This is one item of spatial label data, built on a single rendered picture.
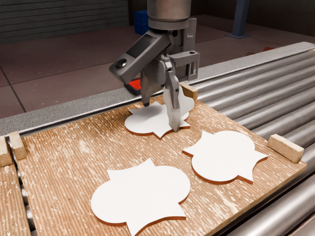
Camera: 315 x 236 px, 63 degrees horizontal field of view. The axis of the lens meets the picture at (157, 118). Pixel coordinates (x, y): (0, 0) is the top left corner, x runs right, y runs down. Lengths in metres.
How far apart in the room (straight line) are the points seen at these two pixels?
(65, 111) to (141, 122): 0.22
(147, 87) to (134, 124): 0.08
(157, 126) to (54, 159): 0.20
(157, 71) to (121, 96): 0.24
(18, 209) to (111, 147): 0.17
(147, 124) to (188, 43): 0.18
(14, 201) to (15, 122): 0.27
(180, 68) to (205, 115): 0.13
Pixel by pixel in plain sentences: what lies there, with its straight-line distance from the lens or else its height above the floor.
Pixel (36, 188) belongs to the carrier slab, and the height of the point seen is 0.94.
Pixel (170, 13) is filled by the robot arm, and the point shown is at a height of 1.16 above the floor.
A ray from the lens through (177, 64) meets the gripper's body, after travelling 0.47.
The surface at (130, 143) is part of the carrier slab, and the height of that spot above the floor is 0.94.
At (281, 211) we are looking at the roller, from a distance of 0.43.
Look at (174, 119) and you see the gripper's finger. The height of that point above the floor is 0.97.
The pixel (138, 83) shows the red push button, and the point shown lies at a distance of 0.73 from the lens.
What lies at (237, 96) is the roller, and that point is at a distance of 0.72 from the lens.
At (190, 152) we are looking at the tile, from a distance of 0.45.
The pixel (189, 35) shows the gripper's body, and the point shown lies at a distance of 0.50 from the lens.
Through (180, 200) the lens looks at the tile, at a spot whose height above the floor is 0.94.
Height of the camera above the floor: 1.23
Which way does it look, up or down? 32 degrees down
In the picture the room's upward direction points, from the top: straight up
